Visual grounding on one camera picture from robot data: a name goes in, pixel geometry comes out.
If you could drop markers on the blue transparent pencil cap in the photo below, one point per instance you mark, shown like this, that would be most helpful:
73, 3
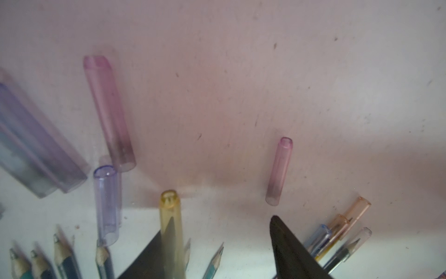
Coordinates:
16, 162

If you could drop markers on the purple transparent pencil cap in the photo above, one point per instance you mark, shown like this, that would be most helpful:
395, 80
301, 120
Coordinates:
29, 128

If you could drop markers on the pink transparent pencil cap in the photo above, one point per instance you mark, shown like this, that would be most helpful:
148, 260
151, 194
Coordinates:
103, 87

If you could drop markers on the lilac transparent pencil cap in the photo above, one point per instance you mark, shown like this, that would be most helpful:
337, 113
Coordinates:
107, 188

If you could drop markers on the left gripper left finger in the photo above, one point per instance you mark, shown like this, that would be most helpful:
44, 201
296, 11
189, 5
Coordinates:
156, 261

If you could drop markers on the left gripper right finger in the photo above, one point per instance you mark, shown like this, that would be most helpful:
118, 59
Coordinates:
292, 260

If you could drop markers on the green pencil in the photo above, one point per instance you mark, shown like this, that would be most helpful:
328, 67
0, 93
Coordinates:
21, 269
187, 251
214, 264

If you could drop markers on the yellow transparent pencil cap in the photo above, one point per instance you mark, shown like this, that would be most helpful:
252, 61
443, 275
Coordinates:
170, 206

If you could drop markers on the dark blue pencil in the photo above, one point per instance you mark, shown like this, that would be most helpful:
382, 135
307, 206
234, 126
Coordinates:
64, 260
40, 268

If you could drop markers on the yellow pencil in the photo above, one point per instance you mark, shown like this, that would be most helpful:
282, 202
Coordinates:
353, 214

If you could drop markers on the black pencil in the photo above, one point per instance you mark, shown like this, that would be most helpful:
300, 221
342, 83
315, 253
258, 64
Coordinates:
348, 249

